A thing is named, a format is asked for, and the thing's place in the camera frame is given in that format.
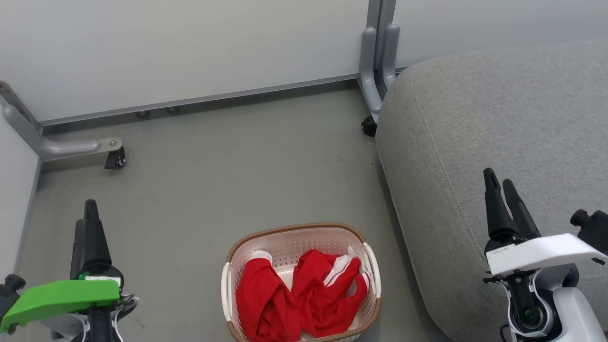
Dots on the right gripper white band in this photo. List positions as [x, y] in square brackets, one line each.
[546, 251]

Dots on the black caster wheel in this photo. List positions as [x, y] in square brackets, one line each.
[115, 159]
[369, 126]

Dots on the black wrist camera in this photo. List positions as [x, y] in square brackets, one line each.
[593, 228]
[12, 285]

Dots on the grey partition foot upright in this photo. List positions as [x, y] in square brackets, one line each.
[370, 71]

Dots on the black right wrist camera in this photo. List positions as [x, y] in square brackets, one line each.
[593, 228]

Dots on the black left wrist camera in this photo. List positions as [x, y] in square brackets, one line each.
[12, 285]

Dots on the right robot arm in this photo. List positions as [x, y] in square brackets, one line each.
[574, 313]

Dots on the red and white garment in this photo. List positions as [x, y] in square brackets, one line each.
[266, 294]

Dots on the grey fabric sofa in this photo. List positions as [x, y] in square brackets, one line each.
[475, 142]

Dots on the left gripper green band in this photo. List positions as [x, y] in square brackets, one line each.
[57, 299]

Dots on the grey partition foot long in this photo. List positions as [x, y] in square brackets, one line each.
[61, 147]

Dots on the cream perforated laundry basket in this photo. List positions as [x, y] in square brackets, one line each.
[285, 242]

